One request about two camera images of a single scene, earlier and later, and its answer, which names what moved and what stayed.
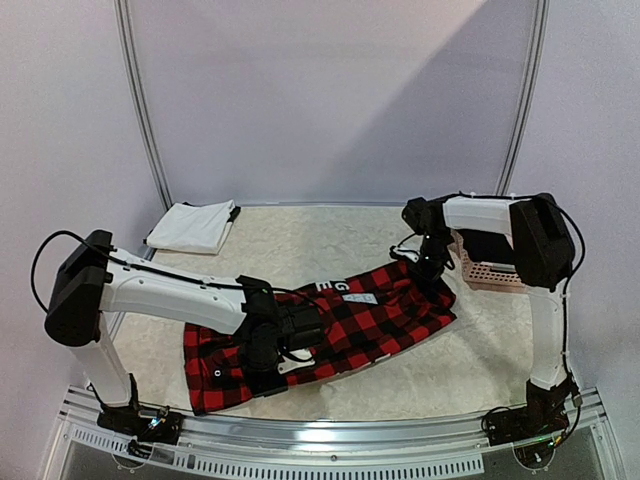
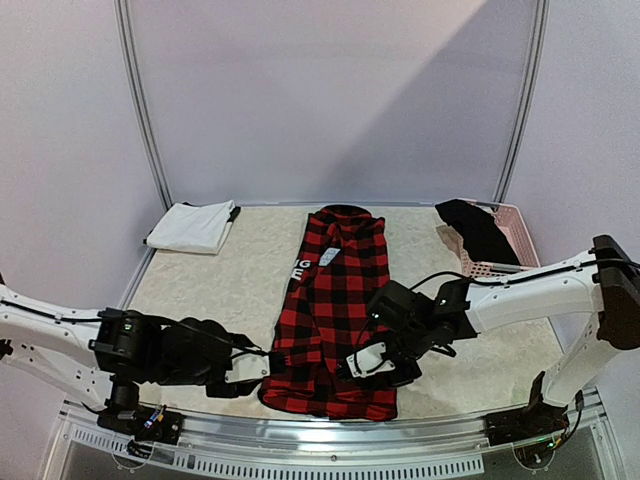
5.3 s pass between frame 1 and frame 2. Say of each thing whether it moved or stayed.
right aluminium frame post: stayed
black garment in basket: stayed
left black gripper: moved
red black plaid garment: moved
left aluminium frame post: stayed
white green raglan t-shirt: stayed
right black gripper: moved
